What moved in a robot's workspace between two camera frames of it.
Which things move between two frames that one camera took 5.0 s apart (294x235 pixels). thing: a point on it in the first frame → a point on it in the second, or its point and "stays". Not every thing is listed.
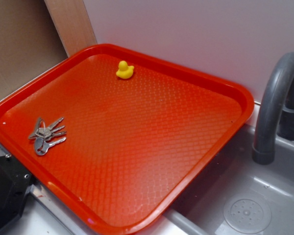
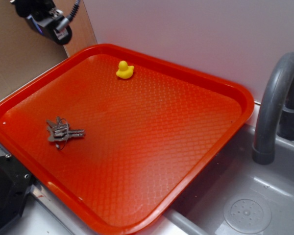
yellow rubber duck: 125,72 stays
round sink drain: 247,214 stays
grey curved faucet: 281,113 stays
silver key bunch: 44,136 → 60,132
